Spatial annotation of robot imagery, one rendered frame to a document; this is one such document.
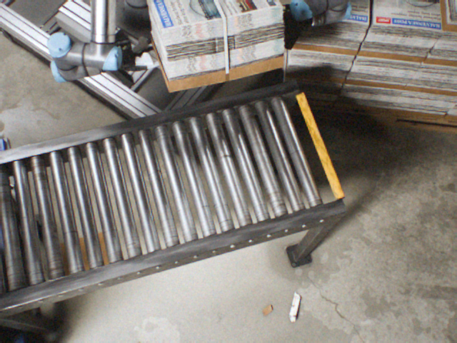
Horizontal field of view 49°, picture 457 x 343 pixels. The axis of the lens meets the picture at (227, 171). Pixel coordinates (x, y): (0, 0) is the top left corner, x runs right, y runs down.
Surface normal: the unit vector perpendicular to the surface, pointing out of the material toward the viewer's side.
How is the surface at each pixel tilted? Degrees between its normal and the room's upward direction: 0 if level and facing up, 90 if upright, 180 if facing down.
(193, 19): 22
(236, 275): 0
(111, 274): 0
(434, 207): 0
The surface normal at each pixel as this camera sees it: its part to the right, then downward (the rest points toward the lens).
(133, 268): 0.04, -0.37
